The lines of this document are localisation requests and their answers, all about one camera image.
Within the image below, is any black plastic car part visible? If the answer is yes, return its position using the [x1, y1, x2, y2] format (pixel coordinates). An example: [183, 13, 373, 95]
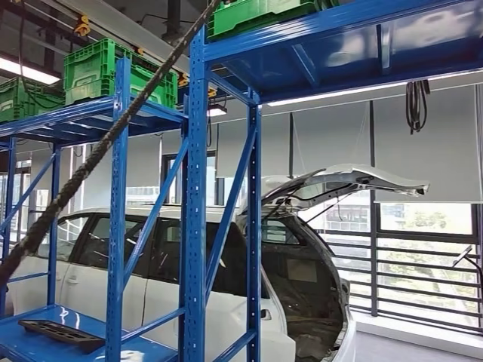
[17, 319, 106, 351]

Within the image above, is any grey roller blind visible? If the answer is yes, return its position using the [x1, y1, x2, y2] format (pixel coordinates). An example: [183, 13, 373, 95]
[373, 84, 481, 204]
[217, 112, 291, 179]
[292, 102, 373, 173]

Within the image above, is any white open car tailgate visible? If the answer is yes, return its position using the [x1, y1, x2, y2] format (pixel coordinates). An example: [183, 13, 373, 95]
[241, 164, 431, 221]

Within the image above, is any white car body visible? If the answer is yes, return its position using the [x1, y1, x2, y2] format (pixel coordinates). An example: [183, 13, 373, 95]
[5, 204, 357, 362]

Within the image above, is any dark window guard railing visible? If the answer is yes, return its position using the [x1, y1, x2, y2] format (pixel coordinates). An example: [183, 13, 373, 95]
[315, 229, 483, 333]

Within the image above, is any thick braided rope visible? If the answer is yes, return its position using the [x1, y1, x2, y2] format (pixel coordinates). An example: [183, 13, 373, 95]
[0, 0, 223, 291]

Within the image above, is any grey overhead crane rail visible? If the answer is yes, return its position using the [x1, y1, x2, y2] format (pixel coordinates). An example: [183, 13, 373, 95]
[41, 0, 192, 76]

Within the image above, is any black hanging cable loop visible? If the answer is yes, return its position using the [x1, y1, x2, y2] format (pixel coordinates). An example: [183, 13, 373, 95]
[405, 79, 431, 135]

